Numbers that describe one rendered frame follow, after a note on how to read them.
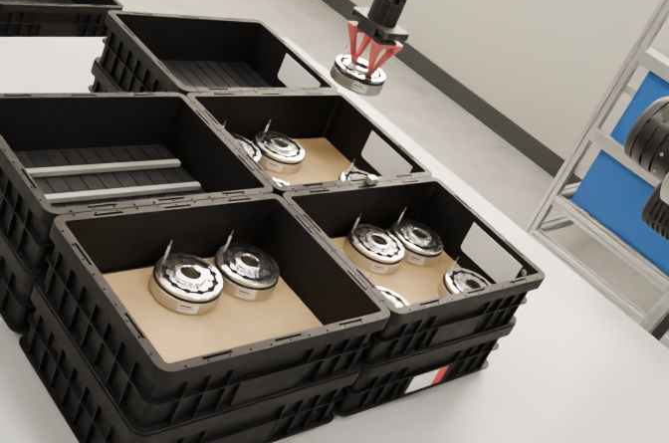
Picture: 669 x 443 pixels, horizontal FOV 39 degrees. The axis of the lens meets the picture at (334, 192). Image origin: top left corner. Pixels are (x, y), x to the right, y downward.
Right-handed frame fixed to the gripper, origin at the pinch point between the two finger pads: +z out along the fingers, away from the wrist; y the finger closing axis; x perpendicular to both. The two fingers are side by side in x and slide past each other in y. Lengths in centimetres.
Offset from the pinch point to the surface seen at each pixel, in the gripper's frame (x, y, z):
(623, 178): 179, -19, 54
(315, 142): 3.0, -6.2, 22.0
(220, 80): -5.1, -30.7, 21.6
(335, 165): 2.3, 1.9, 22.2
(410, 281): -7.5, 35.6, 22.9
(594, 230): 178, -18, 76
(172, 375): -69, 50, 14
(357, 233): -13.0, 25.0, 19.7
